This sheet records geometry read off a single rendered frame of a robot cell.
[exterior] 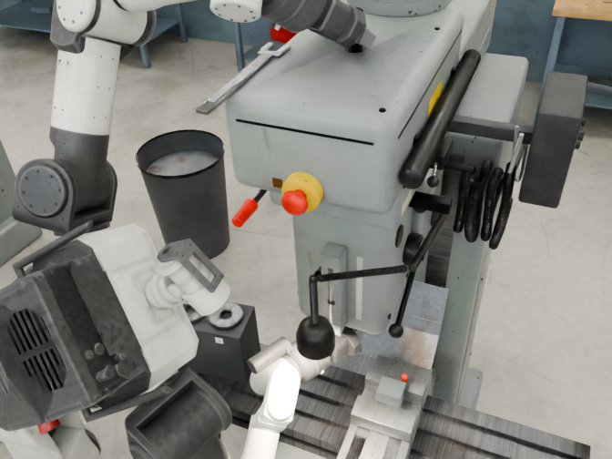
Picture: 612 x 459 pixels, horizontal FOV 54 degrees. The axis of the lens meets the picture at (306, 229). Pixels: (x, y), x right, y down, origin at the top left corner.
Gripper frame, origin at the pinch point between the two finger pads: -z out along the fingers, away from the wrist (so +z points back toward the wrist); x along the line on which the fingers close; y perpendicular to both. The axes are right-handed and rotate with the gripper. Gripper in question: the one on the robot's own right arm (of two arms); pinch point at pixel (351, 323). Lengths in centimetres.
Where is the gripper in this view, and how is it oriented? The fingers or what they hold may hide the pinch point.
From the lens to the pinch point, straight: 139.1
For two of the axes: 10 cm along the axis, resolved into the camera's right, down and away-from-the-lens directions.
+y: 0.3, 7.8, 6.2
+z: -7.4, 4.3, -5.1
